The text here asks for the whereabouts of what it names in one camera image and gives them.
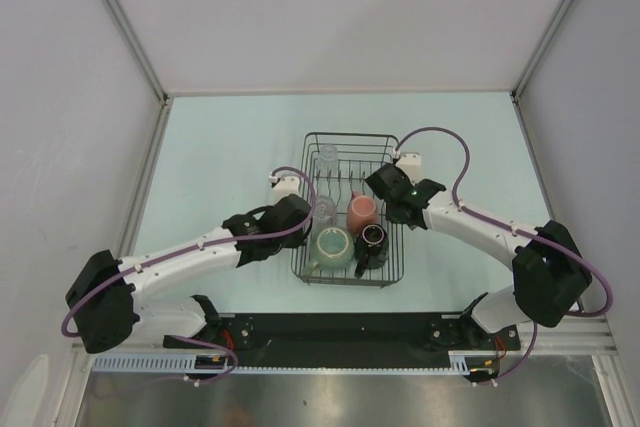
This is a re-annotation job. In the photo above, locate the green glazed ceramic mug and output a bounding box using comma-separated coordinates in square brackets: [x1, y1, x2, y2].
[302, 226, 355, 276]

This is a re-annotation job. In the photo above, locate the clear faceted glass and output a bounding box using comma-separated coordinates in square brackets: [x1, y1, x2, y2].
[315, 144, 339, 177]
[313, 195, 337, 225]

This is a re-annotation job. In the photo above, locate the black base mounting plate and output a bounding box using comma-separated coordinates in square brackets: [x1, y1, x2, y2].
[190, 295, 521, 369]

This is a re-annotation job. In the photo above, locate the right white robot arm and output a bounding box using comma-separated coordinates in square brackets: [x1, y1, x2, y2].
[365, 163, 592, 348]

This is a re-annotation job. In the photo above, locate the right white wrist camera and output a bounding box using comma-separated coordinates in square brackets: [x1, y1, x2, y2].
[394, 152, 423, 184]

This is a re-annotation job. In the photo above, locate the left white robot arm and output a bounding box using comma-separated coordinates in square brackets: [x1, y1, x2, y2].
[62, 194, 312, 354]

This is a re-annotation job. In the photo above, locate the dark wire dish rack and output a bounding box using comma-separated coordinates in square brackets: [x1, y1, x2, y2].
[290, 131, 404, 288]

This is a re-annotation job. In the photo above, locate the black ceramic mug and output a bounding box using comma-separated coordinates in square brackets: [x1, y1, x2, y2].
[354, 224, 389, 278]

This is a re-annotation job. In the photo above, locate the white slotted cable duct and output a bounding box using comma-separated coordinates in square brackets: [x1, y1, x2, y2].
[92, 353, 496, 376]

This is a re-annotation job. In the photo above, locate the pink ceramic mug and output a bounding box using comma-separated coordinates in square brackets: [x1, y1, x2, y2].
[346, 193, 379, 236]

